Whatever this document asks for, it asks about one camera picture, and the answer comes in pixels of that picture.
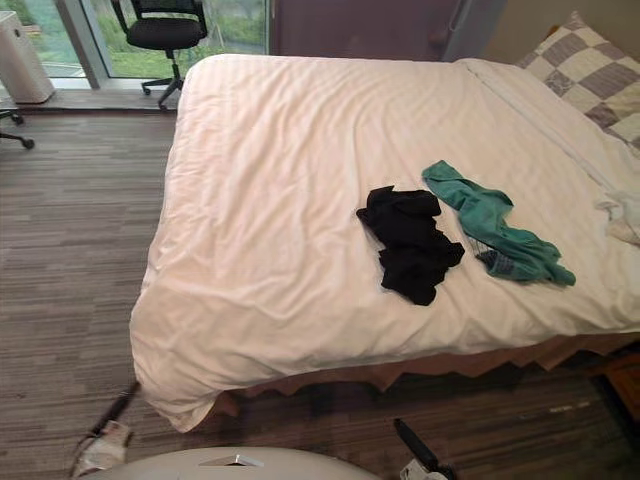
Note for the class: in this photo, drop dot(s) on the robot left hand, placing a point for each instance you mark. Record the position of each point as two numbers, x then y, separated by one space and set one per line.
106 447

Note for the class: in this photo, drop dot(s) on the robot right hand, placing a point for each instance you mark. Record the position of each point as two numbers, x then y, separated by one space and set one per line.
422 452

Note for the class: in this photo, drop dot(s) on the brown bed skirt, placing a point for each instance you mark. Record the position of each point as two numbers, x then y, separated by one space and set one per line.
450 367

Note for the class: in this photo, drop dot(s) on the white quilt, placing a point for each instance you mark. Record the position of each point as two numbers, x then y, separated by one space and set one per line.
280 200

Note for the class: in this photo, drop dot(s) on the white bed sheet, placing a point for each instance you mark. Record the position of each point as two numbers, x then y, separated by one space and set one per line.
545 115

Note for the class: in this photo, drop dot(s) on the silver robot body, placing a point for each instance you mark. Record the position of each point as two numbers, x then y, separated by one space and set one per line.
235 467

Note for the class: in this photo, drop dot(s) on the black garment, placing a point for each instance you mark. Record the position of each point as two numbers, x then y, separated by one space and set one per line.
410 240

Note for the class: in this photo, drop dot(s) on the green garment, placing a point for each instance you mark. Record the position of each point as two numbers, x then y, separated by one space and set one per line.
492 225

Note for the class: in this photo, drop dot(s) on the white garment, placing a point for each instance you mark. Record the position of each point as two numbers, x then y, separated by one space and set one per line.
622 212

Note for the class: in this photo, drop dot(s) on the black chair wheel base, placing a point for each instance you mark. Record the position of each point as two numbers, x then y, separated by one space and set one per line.
15 132

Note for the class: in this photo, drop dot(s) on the white air purifier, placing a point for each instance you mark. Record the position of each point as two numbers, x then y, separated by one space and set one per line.
22 60

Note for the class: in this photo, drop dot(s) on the checkered grey white pillow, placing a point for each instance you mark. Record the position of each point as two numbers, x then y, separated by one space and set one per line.
585 65

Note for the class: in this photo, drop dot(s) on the black mesh office chair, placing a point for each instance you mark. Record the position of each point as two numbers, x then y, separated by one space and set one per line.
165 30

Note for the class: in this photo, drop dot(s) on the grey curtain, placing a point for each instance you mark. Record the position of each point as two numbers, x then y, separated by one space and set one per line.
465 27

